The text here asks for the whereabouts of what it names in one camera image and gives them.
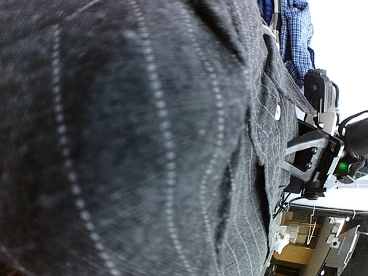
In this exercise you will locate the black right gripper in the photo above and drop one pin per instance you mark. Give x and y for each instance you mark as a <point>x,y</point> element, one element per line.
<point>319,156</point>

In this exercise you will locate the black pinstriped long sleeve shirt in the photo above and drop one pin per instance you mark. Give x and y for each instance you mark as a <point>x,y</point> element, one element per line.
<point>141,137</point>

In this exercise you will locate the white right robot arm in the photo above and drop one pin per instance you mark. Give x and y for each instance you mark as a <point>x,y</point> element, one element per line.
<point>320,156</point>

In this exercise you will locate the blue checked folded shirt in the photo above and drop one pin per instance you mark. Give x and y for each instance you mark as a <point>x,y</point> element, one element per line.
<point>295,39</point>

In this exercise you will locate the black white striped garment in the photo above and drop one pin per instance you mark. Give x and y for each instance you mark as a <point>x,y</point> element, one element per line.
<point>270,11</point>

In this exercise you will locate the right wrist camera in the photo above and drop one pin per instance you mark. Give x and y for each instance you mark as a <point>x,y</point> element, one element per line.
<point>323,95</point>

